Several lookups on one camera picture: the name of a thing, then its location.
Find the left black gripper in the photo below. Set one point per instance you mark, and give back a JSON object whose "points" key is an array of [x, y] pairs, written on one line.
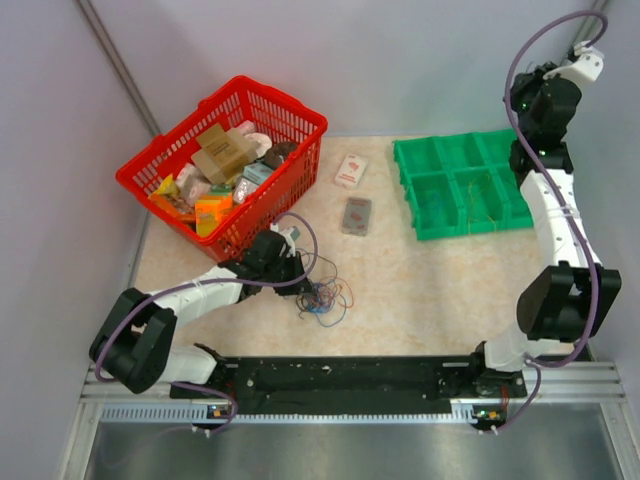
{"points": [[301, 287]]}

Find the dark brown round item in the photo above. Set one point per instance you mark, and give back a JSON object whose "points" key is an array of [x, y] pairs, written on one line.
{"points": [[278, 154]]}

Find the brown cardboard box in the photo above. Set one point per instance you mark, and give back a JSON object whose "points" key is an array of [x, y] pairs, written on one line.
{"points": [[222, 154]]}

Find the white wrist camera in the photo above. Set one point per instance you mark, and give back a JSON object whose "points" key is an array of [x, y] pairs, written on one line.
{"points": [[290, 234], [587, 66]]}

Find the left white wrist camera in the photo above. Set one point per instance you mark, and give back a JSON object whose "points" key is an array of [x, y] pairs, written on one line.
{"points": [[290, 234]]}

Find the white slotted cable duct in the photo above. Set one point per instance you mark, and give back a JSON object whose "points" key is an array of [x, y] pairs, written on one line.
{"points": [[162, 413]]}

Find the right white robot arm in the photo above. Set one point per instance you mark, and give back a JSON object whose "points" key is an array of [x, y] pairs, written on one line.
{"points": [[569, 300]]}

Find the white pink pouch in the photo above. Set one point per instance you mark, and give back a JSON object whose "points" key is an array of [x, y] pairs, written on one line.
{"points": [[260, 141]]}

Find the clear plastic card case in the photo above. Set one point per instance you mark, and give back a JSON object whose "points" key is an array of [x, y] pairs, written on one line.
{"points": [[356, 216]]}

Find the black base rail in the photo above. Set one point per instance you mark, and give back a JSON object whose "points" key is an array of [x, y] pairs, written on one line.
{"points": [[360, 385]]}

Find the red plastic basket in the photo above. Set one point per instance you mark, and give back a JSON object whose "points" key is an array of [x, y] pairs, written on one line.
{"points": [[275, 113]]}

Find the pink wrapped pack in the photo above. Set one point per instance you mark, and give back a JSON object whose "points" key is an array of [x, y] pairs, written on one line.
{"points": [[191, 183]]}

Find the teal small box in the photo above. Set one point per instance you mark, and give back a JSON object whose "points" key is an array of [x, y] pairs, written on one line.
{"points": [[257, 173]]}

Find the green compartment tray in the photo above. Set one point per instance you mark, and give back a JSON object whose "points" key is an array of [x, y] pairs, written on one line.
{"points": [[460, 185]]}

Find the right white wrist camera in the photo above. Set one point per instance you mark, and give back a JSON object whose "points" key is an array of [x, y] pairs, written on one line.
{"points": [[587, 66]]}

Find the aluminium frame rail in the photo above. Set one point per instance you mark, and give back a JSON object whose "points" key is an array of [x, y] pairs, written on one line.
{"points": [[579, 381]]}

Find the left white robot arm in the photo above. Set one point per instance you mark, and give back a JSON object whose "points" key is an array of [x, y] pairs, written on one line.
{"points": [[135, 346]]}

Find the orange snack box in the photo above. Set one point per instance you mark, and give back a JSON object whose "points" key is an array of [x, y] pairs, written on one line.
{"points": [[210, 211]]}

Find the white red card box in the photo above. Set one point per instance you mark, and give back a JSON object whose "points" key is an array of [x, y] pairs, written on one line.
{"points": [[351, 171]]}

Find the yellow snack packet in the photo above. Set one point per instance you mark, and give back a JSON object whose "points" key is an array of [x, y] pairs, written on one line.
{"points": [[167, 198]]}

